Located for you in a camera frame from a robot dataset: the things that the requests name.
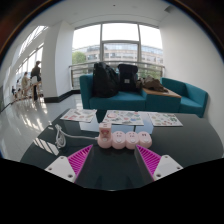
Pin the glossy black backpack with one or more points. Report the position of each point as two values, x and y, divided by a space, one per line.
104 80

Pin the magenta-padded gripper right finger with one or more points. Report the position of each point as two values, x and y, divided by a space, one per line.
154 163

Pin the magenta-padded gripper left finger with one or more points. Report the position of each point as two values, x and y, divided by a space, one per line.
71 165

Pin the teal sofa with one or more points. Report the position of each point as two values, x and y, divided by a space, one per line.
123 101

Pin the wooden sofa table top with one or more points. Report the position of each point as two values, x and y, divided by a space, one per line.
166 93

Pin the person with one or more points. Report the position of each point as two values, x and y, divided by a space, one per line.
35 75
25 83

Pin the pink power strip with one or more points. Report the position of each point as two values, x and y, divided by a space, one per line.
131 140

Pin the brown jacket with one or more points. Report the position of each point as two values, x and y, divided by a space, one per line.
152 83

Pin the metal window railing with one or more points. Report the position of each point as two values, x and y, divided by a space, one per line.
81 65

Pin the black backpack with label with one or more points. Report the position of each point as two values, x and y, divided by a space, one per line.
127 78

